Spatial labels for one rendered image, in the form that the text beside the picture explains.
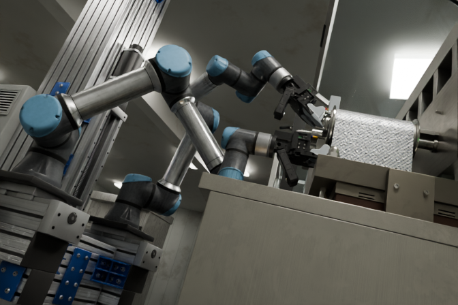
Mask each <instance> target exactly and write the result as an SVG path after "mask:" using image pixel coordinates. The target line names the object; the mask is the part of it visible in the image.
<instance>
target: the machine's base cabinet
mask: <svg viewBox="0 0 458 305"><path fill-rule="evenodd" d="M177 305H458V247H455V246H449V245H446V244H440V243H437V242H432V241H428V240H423V239H419V238H414V237H410V236H405V235H401V234H396V233H393V232H389V231H384V230H381V229H375V228H372V227H366V226H363V225H357V224H354V223H349V222H345V221H340V220H337V219H331V218H328V217H324V216H319V215H315V214H310V213H306V212H301V211H298V210H292V209H289V208H283V207H280V206H274V205H271V204H266V203H262V202H257V201H254V200H250V199H245V198H241V197H236V196H232V195H227V194H223V193H218V192H214V191H210V193H209V197H208V200H207V204H206V207H205V209H204V214H203V217H202V220H201V224H200V228H199V230H198V235H197V237H196V241H195V245H194V248H193V251H192V256H191V258H190V261H189V265H188V268H187V272H186V275H185V279H184V281H183V286H182V288H181V292H180V296H179V299H178V302H177Z"/></svg>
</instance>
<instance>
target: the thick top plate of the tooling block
mask: <svg viewBox="0 0 458 305"><path fill-rule="evenodd" d="M389 168H390V167H384V166H380V165H374V164H370V163H363V162H360V161H353V160H349V159H342V158H339V157H332V156H328V155H322V154H318V156H317V159H316V163H315V165H314V170H313V172H312V175H311V181H310V186H309V193H308V195H312V196H316V197H319V192H320V188H321V187H324V188H327V189H328V190H329V192H328V197H327V199H329V196H330V194H331V192H332V190H333V188H334V186H335V184H336V182H341V183H344V184H351V185H354V186H358V187H364V188H368V189H373V190H377V191H383V192H385V190H386V175H387V171H388V169H389ZM434 177H435V176H434ZM434 202H435V203H439V204H445V205H448V206H454V207H458V181H456V180H449V179H445V178H439V177H435V186H434Z"/></svg>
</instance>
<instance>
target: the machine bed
mask: <svg viewBox="0 0 458 305"><path fill-rule="evenodd" d="M198 188H199V189H200V192H201V193H202V196H203V197H204V199H205V201H206V202H207V200H208V197H209V193H210V191H214V192H218V193H223V194H227V195H232V196H236V197H241V198H245V199H250V200H254V201H257V202H262V203H266V204H271V205H274V206H280V207H283V208H289V209H292V210H298V211H301V212H306V213H310V214H315V215H319V216H324V217H328V218H331V219H337V220H340V221H345V222H349V223H354V224H357V225H363V226H366V227H372V228H375V229H381V230H384V231H389V232H393V233H396V234H401V235H405V236H410V237H414V238H419V239H423V240H428V241H432V242H437V243H440V244H446V245H449V246H455V247H458V228H456V227H451V226H447V225H441V224H438V223H432V222H429V221H423V220H420V219H414V218H410V217H406V216H401V215H398V214H392V213H388V212H383V211H379V210H374V209H370V208H364V207H360V206H355V205H352V204H346V203H342V202H336V201H333V200H329V199H324V198H321V197H314V196H311V195H306V194H302V193H296V192H293V191H287V190H283V189H278V188H275V187H268V186H265V185H261V184H256V183H252V182H247V181H243V180H237V179H234V178H229V177H225V176H219V175H215V174H210V173H206V172H203V173H202V176H201V179H200V183H199V185H198Z"/></svg>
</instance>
